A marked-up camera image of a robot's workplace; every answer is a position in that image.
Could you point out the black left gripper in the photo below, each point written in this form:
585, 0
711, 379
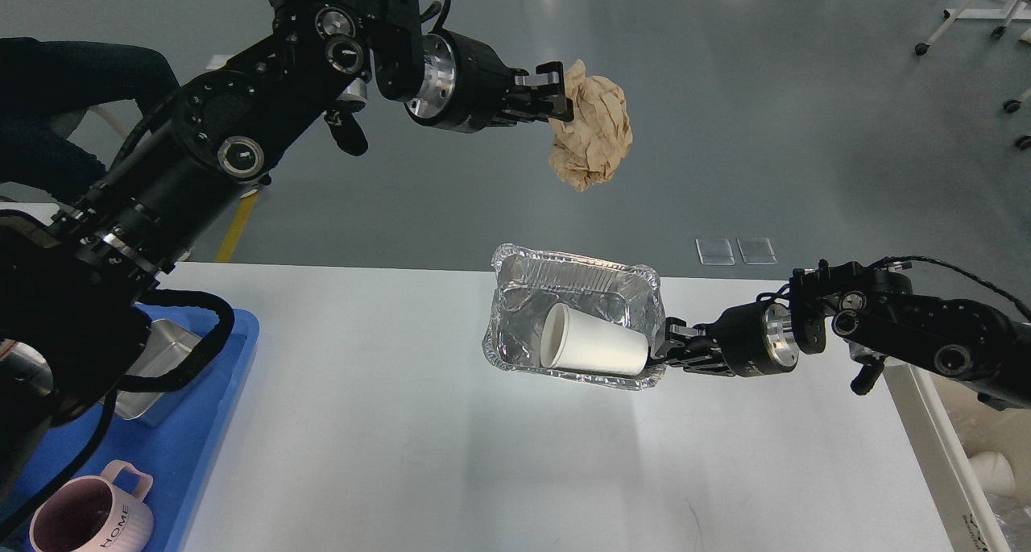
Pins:
467, 87

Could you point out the left clear floor plate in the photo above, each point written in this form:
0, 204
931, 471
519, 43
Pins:
715, 252

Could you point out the brown paper ball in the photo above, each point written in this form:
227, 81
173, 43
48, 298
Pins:
587, 150

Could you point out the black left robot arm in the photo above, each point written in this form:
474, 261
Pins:
82, 291

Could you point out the white paper cup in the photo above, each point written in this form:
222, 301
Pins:
575, 341

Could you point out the right clear floor plate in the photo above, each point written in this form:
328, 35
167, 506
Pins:
757, 251

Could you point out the aluminium foil tray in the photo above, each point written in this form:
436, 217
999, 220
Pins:
530, 282

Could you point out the white cup inside bin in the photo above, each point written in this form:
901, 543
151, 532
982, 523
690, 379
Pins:
994, 473

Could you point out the clear floor plate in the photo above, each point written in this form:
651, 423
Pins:
757, 251
715, 252

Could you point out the white rolling cart frame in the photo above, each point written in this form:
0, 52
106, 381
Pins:
1003, 15

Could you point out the person in black sweater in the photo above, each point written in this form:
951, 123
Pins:
44, 79

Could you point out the pink ribbed mug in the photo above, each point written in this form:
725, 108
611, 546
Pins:
104, 512

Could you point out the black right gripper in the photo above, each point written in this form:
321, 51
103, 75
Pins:
753, 340

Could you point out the white bin at right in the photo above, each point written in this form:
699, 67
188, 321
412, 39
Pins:
946, 425

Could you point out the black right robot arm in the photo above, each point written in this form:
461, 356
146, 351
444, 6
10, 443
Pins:
875, 310

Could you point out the square stainless steel tray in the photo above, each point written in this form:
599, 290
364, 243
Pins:
169, 344

